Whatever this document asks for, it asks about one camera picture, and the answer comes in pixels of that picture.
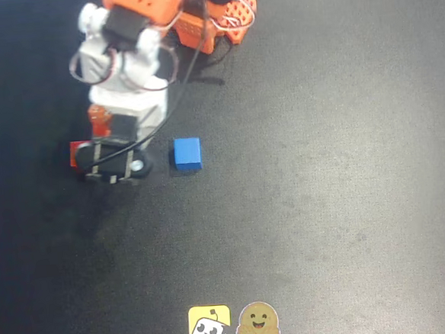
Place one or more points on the yellow robot sticker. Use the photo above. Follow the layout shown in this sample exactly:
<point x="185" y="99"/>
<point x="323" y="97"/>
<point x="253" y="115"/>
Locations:
<point x="209" y="324"/>

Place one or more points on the white and orange robot arm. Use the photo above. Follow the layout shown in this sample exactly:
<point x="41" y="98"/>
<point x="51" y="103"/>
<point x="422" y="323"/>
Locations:
<point x="138" y="4"/>

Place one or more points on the red cube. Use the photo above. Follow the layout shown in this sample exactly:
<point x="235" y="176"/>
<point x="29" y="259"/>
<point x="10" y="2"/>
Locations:
<point x="75" y="154"/>

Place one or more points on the blue cube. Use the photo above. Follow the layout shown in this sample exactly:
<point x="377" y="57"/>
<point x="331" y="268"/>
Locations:
<point x="187" y="153"/>

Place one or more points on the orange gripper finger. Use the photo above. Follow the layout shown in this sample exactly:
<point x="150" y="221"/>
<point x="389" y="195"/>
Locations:
<point x="101" y="122"/>

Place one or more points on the hugging face emoji sticker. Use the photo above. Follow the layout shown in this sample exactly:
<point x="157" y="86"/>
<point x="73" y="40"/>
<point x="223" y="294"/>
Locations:
<point x="257" y="322"/>

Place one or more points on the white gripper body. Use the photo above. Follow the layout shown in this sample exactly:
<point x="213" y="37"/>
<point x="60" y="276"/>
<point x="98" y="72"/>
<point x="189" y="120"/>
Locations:
<point x="123" y="126"/>

